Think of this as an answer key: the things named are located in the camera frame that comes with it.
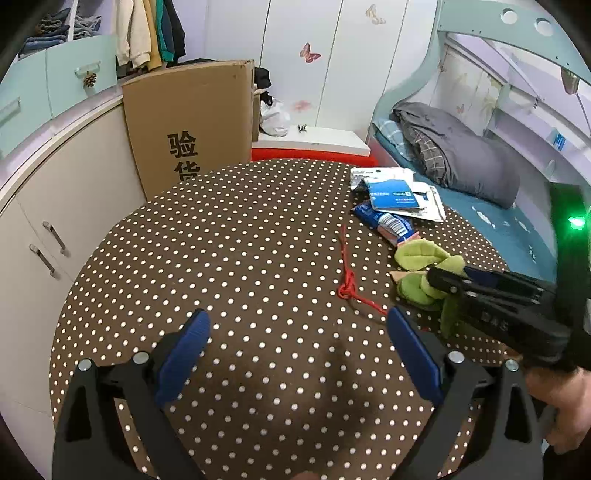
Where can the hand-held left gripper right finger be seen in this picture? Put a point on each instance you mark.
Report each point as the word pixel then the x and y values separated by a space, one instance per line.
pixel 415 357

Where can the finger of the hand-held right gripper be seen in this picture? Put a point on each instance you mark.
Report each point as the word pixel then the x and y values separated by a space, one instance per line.
pixel 485 276
pixel 498 318

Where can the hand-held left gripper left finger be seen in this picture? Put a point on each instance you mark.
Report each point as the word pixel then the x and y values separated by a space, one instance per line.
pixel 184 360

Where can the green plush toy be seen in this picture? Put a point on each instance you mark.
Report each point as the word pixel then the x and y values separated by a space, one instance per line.
pixel 418 254

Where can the person's right hand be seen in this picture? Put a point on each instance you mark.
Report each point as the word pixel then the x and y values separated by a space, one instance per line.
pixel 568 406

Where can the bunk bed with teal sheet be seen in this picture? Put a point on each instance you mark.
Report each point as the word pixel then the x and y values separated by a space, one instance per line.
pixel 489 226

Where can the tan paper scrap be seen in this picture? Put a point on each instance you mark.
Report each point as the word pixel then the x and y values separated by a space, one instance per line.
pixel 397 276

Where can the blue booklet and papers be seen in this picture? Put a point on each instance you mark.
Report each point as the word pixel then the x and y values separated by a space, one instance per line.
pixel 431 203

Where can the blue striped packet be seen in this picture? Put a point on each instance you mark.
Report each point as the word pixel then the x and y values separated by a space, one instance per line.
pixel 383 224

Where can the blue white booklet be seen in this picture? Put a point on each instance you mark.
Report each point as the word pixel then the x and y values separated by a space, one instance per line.
pixel 395 196

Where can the brown dotted tablecloth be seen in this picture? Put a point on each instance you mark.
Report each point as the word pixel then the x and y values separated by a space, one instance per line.
pixel 254 258

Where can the grey duvet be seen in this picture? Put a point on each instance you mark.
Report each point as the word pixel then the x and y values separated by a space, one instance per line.
pixel 461 152

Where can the white plastic packaging bag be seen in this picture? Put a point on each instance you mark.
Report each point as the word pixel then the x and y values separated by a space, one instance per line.
pixel 369 174

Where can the blue checked pillow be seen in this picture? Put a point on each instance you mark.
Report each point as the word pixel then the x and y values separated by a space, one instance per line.
pixel 390 136

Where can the beige cabinet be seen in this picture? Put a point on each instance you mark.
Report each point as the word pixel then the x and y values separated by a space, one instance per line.
pixel 87 198

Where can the red step with white top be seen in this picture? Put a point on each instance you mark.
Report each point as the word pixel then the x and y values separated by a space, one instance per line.
pixel 318 141

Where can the brown cardboard box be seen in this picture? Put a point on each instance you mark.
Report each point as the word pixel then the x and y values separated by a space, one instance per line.
pixel 184 115

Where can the black cloth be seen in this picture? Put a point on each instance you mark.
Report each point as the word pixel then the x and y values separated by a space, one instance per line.
pixel 262 83

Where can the teal drawer unit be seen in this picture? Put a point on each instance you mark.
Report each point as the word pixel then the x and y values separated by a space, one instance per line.
pixel 51 87

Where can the mustard hanging garment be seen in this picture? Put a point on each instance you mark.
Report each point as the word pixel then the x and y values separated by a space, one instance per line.
pixel 154 57

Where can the cream hanging garment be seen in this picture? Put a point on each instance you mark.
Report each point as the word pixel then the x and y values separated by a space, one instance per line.
pixel 131 32

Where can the dark hanging garment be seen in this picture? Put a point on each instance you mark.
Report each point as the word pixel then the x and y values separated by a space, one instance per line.
pixel 174 27

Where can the teal hanging garment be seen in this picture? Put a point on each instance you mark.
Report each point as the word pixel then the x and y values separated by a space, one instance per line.
pixel 159 23

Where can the white open shelf unit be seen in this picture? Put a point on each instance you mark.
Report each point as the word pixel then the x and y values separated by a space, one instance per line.
pixel 69 27

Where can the folded jeans stack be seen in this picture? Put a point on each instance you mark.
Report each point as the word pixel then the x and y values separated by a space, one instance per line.
pixel 60 30

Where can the blue wall label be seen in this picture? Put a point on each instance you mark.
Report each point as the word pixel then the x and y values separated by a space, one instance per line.
pixel 559 140

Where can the pale pink butterfly wall sticker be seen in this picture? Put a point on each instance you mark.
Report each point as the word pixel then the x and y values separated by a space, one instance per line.
pixel 301 106

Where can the cream butterfly wall sticker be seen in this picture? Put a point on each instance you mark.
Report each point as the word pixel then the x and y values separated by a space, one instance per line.
pixel 375 14

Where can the red butterfly wall sticker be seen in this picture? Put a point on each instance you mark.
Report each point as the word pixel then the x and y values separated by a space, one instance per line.
pixel 309 52

